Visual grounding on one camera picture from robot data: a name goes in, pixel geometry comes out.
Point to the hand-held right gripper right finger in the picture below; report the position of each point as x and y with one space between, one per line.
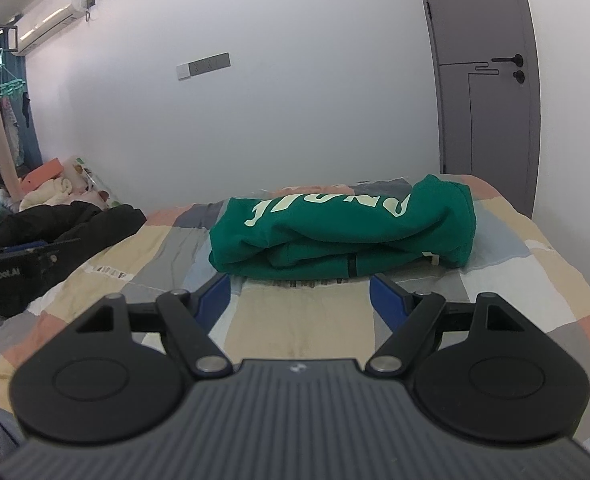
387 302

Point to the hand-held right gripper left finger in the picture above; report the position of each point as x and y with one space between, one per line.
215 302

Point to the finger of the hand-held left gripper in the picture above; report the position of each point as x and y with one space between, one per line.
57 262
25 247

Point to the green printed sweatshirt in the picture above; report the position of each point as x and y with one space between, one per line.
335 230

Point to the teal clothes hanger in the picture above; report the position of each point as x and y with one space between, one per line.
12 87

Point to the black puffer jacket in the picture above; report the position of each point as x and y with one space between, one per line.
65 225

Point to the cream cloth pile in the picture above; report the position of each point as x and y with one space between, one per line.
50 194

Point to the patchwork quilt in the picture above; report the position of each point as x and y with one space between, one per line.
285 320

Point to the pink box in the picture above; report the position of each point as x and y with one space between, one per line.
42 171

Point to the macaron print bag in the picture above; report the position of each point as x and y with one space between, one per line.
91 180

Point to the grey door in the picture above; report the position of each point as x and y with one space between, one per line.
485 110

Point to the white air conditioner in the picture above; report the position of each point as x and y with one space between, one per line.
50 17

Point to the black door lock knob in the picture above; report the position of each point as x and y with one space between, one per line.
518 77

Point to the wall switch panel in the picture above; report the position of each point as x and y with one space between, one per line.
204 65

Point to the small black wall socket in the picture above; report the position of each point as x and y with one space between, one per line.
91 2

